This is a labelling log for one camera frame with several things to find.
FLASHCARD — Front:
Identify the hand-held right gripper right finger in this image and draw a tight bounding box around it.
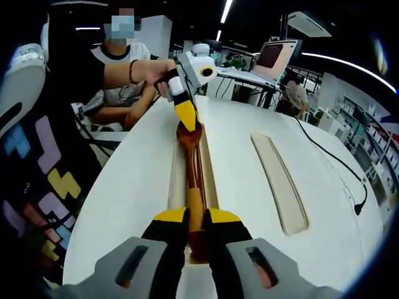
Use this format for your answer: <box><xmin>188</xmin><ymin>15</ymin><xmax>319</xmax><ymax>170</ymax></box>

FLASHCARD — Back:
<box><xmin>203</xmin><ymin>208</ymin><xmax>344</xmax><ymax>299</ymax></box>

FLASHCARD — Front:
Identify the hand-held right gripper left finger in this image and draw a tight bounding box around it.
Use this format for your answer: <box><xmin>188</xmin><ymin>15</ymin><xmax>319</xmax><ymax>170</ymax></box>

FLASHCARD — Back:
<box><xmin>62</xmin><ymin>207</ymin><xmax>191</xmax><ymax>299</ymax></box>

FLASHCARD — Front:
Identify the wooden spoon utensil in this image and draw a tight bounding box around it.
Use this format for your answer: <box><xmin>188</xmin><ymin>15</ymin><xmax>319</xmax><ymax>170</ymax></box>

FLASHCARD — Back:
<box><xmin>176</xmin><ymin>122</ymin><xmax>213</xmax><ymax>263</ymax></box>

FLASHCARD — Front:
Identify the beige cutlery case lid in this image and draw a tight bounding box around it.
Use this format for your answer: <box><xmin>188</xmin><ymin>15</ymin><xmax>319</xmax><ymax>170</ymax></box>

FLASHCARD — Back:
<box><xmin>250</xmin><ymin>133</ymin><xmax>310</xmax><ymax>237</ymax></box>

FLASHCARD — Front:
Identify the person's left hand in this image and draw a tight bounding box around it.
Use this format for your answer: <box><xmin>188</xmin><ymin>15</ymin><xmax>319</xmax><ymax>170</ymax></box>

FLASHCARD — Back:
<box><xmin>139</xmin><ymin>58</ymin><xmax>180</xmax><ymax>95</ymax></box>

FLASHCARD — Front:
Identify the tilted computer monitor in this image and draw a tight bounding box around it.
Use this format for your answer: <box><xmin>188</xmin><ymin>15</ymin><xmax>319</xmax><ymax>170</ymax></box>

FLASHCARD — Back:
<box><xmin>248</xmin><ymin>38</ymin><xmax>300</xmax><ymax>88</ymax></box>

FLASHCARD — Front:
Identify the ceiling air conditioner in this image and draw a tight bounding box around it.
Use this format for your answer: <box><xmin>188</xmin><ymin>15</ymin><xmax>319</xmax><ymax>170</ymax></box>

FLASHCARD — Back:
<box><xmin>286</xmin><ymin>11</ymin><xmax>332</xmax><ymax>37</ymax></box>

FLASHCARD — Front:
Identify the white chest-worn device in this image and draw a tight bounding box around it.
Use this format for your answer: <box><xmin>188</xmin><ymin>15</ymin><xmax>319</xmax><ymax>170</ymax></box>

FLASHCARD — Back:
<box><xmin>0</xmin><ymin>23</ymin><xmax>50</xmax><ymax>140</ymax></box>

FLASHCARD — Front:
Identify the storage shelf with white boxes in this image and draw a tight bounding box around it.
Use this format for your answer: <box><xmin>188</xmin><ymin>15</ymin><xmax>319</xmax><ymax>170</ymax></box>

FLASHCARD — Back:
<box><xmin>338</xmin><ymin>92</ymin><xmax>399</xmax><ymax>206</ymax></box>

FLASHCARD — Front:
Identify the beaded bracelet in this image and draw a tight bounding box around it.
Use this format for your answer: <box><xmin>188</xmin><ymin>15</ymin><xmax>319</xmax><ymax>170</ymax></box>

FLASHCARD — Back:
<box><xmin>128</xmin><ymin>59</ymin><xmax>140</xmax><ymax>85</ymax></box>

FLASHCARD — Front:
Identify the black cable with plug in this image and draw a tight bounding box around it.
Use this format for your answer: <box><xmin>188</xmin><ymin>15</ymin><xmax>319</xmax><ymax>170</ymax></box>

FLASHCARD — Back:
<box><xmin>292</xmin><ymin>117</ymin><xmax>369</xmax><ymax>216</ymax></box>

